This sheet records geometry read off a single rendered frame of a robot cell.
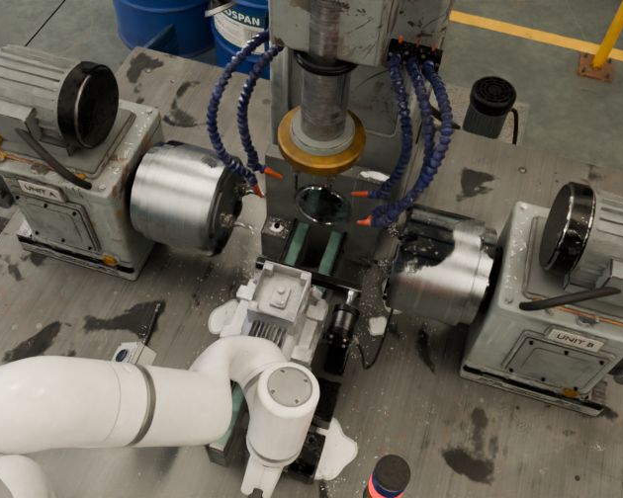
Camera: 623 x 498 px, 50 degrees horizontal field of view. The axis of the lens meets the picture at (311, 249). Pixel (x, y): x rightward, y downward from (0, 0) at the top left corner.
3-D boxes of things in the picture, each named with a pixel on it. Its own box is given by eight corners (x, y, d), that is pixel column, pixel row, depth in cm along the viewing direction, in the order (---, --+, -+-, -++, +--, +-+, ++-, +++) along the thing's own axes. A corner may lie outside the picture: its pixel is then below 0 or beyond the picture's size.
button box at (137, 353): (136, 354, 143) (119, 341, 140) (157, 353, 138) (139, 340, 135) (100, 429, 134) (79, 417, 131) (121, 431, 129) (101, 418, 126)
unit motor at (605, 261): (503, 271, 164) (564, 158, 129) (640, 308, 160) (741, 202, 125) (488, 364, 151) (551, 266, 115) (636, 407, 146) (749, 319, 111)
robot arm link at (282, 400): (236, 412, 98) (260, 468, 93) (245, 364, 89) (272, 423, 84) (289, 394, 102) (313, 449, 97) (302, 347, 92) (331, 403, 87)
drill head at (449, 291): (370, 232, 173) (382, 171, 152) (528, 276, 167) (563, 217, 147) (344, 314, 160) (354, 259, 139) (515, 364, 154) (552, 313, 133)
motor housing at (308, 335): (250, 304, 160) (246, 263, 144) (326, 326, 157) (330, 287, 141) (220, 379, 149) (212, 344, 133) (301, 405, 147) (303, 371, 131)
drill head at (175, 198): (134, 169, 182) (115, 103, 161) (261, 204, 177) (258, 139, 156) (91, 242, 168) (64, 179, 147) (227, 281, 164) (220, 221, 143)
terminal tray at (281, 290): (265, 277, 146) (264, 259, 140) (311, 290, 145) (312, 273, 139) (246, 323, 140) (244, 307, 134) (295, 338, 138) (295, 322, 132)
